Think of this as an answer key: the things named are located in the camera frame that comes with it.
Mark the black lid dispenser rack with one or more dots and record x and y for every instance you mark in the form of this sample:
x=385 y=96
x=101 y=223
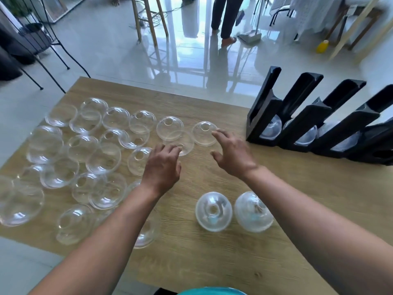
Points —
x=319 y=119

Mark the person's left hand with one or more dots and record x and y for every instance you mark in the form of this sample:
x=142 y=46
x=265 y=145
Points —
x=161 y=168

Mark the teal shirt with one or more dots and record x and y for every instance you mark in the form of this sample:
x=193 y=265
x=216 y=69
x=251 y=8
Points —
x=211 y=291

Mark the white dustpan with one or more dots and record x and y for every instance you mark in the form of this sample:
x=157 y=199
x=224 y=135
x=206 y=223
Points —
x=250 y=36

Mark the person's left thumb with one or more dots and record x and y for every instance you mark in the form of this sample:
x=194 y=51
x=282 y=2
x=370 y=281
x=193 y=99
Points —
x=178 y=170

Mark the wooden side table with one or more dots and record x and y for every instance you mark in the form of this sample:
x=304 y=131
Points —
x=359 y=18

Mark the person's right hand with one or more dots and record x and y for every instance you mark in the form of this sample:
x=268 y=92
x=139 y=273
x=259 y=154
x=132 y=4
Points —
x=238 y=156

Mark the person's left forearm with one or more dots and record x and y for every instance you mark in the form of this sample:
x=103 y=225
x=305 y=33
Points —
x=101 y=242

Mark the black chair frame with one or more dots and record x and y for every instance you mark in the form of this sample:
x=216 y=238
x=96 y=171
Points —
x=281 y=12

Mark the yellow bottle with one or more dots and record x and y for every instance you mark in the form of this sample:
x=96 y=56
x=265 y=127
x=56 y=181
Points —
x=322 y=46

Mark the white patterned cloth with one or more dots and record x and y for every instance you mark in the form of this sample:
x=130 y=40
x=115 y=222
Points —
x=308 y=12

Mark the spread of clear dome lids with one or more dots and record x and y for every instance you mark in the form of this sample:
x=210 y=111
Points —
x=79 y=156

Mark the person's right thumb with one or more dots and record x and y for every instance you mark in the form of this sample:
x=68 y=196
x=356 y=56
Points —
x=216 y=156

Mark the black metal chair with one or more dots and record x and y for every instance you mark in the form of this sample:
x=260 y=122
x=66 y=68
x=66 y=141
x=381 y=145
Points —
x=33 y=36

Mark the clear lid stack in rack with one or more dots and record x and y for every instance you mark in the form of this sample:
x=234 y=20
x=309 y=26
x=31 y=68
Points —
x=345 y=144
x=304 y=135
x=271 y=129

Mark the person's right forearm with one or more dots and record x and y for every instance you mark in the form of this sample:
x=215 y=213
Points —
x=319 y=230

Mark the nested clear lid stack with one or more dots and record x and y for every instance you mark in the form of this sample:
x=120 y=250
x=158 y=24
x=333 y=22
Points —
x=214 y=211
x=253 y=211

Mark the wooden stool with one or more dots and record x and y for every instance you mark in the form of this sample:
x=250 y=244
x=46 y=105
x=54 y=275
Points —
x=147 y=18

